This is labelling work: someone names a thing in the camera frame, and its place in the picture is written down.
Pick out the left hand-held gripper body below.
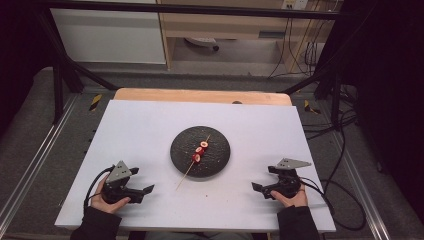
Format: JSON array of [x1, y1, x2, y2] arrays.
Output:
[[101, 160, 145, 205]]

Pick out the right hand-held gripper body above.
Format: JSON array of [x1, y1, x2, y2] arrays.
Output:
[[262, 157, 312, 201]]

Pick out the thin wooden skewer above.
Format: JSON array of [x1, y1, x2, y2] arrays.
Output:
[[175, 134, 212, 191]]

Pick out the black round plate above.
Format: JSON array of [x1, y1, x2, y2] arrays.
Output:
[[169, 125, 232, 179]]

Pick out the person's left hand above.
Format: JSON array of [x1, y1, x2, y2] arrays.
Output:
[[90, 181, 132, 215]]

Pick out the person's right hand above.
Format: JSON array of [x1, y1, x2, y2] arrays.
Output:
[[270, 184, 309, 209]]

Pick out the yellow black tape strip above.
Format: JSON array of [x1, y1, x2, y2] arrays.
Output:
[[303, 99, 322, 115], [88, 93, 103, 112]]

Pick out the wooden table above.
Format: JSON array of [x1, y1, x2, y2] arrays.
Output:
[[113, 87, 293, 107]]

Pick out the white cabinet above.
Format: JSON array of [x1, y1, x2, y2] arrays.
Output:
[[49, 0, 167, 65]]

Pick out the white chair base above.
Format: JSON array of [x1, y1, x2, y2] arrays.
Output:
[[184, 36, 221, 52]]

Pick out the light wooden desk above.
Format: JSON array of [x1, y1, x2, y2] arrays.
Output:
[[156, 0, 336, 71]]

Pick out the white power socket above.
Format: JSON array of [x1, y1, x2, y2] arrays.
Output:
[[281, 0, 309, 11]]

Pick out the left hand-held gripper cable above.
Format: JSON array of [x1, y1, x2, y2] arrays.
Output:
[[82, 166, 115, 210]]

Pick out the hand-held gripper cable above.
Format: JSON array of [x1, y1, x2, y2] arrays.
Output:
[[299, 177, 368, 232], [82, 166, 115, 210]]

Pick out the right hand-held gripper cable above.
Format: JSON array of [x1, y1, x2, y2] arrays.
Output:
[[299, 177, 368, 232]]

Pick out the aluminium floor rail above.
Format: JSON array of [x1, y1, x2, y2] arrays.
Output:
[[0, 94, 81, 228], [328, 128, 393, 240]]

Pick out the black floor cables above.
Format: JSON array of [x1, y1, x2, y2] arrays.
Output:
[[268, 16, 359, 194]]

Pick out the black metal frame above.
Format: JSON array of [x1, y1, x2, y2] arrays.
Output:
[[33, 0, 368, 126]]

